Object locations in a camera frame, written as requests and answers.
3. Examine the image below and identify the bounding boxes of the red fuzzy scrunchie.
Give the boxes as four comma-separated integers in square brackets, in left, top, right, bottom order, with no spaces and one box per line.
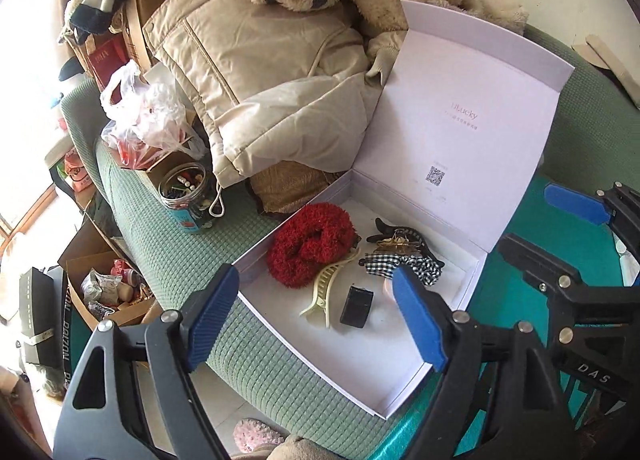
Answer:
[266,202,358,288]

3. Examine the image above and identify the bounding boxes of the pink fuzzy slipper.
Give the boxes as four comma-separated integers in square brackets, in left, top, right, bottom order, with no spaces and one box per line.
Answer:
[234,417,288,456]

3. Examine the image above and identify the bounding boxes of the flat cardboard piece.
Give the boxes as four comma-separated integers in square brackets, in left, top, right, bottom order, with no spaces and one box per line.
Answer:
[572,34,640,108]

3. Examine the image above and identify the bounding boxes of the black hair clip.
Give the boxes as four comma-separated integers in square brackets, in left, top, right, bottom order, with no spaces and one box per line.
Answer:
[366,217,438,263]

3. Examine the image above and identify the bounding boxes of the open cardboard box with clutter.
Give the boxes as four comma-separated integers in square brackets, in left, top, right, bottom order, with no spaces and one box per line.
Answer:
[57,215,166,331]

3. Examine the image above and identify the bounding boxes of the white tissue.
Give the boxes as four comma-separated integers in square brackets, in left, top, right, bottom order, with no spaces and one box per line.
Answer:
[614,230,636,285]

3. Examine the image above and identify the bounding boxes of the white plastic bag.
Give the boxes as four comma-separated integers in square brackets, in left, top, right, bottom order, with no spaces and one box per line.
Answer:
[100,60,208,171]

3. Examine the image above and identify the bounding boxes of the teal bubble mailer mat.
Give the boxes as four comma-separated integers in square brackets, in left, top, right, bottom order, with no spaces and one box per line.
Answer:
[367,175,640,460]

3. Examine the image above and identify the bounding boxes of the cream hair claw clip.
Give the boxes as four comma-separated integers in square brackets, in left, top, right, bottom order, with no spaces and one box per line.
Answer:
[299,247,362,329]

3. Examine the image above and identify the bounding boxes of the black checked scrunchie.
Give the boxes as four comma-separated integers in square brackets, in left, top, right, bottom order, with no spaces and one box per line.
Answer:
[361,251,446,288]

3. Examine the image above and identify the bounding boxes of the red printed bag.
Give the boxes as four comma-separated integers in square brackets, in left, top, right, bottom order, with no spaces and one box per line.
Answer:
[62,150,96,193]

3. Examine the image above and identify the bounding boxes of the black and teal carton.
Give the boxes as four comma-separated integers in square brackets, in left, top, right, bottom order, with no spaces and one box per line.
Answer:
[19,265,76,398]

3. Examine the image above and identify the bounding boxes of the red gift box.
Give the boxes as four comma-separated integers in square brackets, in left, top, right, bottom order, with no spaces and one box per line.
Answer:
[84,34,130,88]

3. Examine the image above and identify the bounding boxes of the beige puffer jacket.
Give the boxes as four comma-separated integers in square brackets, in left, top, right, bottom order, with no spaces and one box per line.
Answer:
[142,0,406,221]

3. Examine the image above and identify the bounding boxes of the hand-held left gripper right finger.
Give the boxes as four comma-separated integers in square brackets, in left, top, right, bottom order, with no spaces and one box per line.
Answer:
[392,267,583,460]

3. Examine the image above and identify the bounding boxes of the black elastic hair band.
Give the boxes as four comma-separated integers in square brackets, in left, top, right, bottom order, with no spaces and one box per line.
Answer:
[340,284,375,328]

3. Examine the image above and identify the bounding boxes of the white gift box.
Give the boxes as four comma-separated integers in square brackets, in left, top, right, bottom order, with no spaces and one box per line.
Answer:
[232,0,576,421]

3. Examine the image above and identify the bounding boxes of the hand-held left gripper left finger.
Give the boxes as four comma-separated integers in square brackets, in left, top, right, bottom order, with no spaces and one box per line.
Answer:
[52,264,241,460]

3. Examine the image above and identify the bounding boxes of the small cardboard box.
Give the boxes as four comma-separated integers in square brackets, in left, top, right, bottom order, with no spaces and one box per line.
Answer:
[107,137,201,185]

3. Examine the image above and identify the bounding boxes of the brown knitted cloth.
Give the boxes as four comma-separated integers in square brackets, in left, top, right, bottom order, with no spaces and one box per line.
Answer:
[247,160,346,215]

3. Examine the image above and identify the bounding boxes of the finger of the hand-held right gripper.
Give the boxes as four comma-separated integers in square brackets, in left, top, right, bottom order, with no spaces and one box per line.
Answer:
[544,182,640,261]
[497,234,640,325]

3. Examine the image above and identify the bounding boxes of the glass jar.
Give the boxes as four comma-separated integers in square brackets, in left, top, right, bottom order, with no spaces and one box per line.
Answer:
[158,162,221,235]

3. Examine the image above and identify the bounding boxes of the green sofa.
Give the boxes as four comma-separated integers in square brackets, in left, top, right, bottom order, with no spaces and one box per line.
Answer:
[60,24,640,460]

